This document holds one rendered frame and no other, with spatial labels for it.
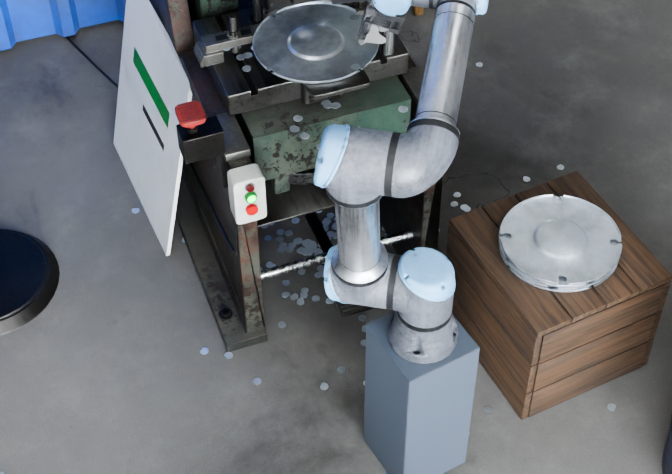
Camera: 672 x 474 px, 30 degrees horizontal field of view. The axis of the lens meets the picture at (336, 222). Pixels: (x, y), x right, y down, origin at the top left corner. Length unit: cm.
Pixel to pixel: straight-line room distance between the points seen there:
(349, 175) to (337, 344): 113
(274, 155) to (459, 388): 69
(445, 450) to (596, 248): 60
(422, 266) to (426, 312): 10
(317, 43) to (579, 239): 78
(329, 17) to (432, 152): 84
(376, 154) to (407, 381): 64
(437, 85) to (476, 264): 85
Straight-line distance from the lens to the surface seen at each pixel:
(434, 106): 227
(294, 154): 295
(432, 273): 255
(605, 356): 316
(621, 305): 302
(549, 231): 305
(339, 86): 279
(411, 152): 220
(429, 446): 292
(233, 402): 318
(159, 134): 340
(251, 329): 326
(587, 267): 300
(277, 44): 290
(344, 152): 220
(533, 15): 432
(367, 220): 236
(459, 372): 274
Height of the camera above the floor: 260
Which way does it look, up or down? 47 degrees down
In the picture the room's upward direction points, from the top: straight up
